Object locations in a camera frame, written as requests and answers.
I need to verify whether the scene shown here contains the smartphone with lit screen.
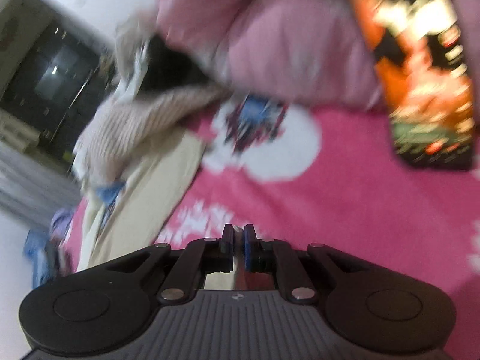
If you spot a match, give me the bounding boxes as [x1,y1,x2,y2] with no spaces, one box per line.
[350,0,475,171]

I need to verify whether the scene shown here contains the grey curtain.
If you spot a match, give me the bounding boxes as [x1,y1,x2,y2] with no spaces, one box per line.
[1,143,81,230]

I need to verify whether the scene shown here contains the black garment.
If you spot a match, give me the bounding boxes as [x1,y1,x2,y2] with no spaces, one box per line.
[140,36,210,91]

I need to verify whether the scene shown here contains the beige khaki trousers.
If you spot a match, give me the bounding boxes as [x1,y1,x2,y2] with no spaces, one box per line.
[76,129,205,272]

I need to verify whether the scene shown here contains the pink quilt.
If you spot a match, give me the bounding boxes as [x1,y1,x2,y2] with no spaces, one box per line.
[155,0,480,112]

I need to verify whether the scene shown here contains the pink white checkered garment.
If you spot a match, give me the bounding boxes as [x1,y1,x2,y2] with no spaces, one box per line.
[72,83,231,186]

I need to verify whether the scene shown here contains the pink floral bed blanket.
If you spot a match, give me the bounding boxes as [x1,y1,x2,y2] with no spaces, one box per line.
[63,98,480,360]

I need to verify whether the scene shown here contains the lilac cloth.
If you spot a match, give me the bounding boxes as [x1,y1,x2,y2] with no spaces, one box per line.
[49,208,75,240]

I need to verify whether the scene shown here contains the white shirt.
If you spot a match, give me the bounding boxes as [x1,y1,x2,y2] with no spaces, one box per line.
[114,12,155,102]

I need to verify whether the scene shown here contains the folded blue jeans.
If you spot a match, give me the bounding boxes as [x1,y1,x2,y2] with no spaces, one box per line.
[23,229,55,289]

